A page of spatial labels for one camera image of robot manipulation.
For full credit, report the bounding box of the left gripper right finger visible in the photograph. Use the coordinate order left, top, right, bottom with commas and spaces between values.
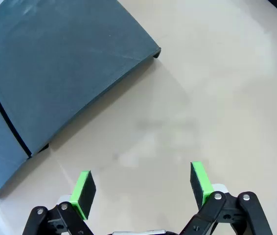
180, 161, 274, 235

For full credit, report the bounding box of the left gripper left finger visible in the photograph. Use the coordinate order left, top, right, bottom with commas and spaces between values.
22, 170, 97, 235

